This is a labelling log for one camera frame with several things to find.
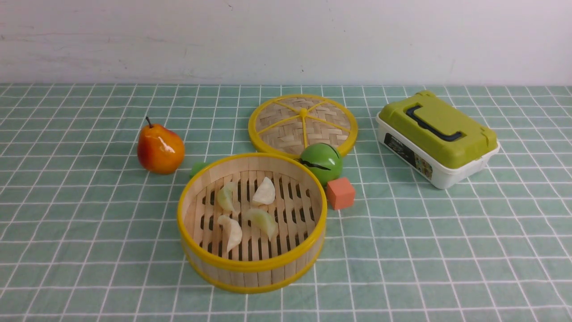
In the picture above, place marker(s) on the pale green dumpling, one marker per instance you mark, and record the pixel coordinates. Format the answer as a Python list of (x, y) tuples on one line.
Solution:
[(262, 220)]

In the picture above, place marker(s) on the greenish dumpling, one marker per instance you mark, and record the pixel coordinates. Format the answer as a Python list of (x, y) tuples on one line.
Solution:
[(225, 197)]

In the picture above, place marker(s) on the white pleated dumpling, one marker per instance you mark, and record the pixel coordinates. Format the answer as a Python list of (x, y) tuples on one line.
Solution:
[(232, 231)]

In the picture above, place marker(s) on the woven bamboo steamer lid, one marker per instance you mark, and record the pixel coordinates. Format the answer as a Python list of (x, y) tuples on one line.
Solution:
[(288, 124)]

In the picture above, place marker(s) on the bamboo steamer tray yellow rim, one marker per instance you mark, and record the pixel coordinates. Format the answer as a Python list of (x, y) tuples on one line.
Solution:
[(257, 264)]

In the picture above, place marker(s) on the green apple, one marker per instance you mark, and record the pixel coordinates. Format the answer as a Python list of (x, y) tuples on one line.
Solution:
[(323, 160)]

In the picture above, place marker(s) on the orange foam cube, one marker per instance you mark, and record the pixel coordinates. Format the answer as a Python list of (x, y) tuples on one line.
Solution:
[(340, 193)]

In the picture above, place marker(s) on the green foam cube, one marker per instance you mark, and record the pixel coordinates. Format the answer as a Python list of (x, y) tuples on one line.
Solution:
[(197, 167)]

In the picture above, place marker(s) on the orange red pear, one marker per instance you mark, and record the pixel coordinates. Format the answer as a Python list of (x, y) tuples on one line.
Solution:
[(159, 150)]

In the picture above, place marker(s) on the green lidded white box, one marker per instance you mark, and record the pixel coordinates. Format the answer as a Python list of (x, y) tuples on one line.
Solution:
[(437, 140)]

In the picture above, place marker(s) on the green checkered tablecloth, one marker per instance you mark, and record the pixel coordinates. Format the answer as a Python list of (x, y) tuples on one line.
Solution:
[(89, 235)]

